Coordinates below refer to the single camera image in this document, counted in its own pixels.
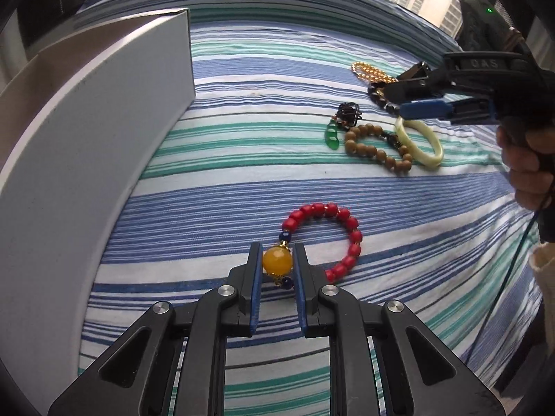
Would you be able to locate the blue green striped blanket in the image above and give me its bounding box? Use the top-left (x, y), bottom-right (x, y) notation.
top-left (71, 0), bottom-right (545, 416)

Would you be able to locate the person's right hand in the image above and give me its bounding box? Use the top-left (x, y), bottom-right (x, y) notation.
top-left (496, 119), bottom-right (555, 209)

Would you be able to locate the wooden bead bracelet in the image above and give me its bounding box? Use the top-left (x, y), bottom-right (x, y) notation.
top-left (344, 123), bottom-right (413, 173)

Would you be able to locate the pale jade bangle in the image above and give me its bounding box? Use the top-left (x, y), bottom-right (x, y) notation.
top-left (394, 117), bottom-right (444, 167)

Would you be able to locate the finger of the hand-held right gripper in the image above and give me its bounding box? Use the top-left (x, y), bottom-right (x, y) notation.
top-left (396, 97), bottom-right (497, 125)
top-left (382, 61), bottom-right (495, 105)

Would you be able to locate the amber bead necklace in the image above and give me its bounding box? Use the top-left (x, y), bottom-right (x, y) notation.
top-left (351, 61), bottom-right (397, 85)

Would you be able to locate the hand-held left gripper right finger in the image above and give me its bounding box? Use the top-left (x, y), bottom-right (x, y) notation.
top-left (294, 243), bottom-right (506, 416)

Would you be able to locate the dark window frame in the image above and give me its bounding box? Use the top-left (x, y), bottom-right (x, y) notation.
top-left (0, 0), bottom-right (118, 59)

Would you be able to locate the dark brown bead bracelet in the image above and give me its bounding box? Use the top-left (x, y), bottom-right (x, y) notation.
top-left (368, 81), bottom-right (402, 117)

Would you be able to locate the red bead bracelet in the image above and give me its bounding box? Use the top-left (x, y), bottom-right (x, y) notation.
top-left (262, 201), bottom-right (362, 289)

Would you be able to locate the white cardboard box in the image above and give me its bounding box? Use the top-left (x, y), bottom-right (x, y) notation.
top-left (0, 7), bottom-right (194, 404)

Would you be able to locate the person's right forearm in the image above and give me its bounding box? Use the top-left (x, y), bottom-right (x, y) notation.
top-left (529, 243), bottom-right (555, 310)

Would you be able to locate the dark thin cable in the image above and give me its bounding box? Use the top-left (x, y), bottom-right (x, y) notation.
top-left (466, 199), bottom-right (548, 367)

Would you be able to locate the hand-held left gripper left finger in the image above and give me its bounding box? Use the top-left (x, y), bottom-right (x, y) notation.
top-left (48, 243), bottom-right (265, 416)

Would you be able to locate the green pendant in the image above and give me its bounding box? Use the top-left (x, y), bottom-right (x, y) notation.
top-left (325, 102), bottom-right (362, 152)

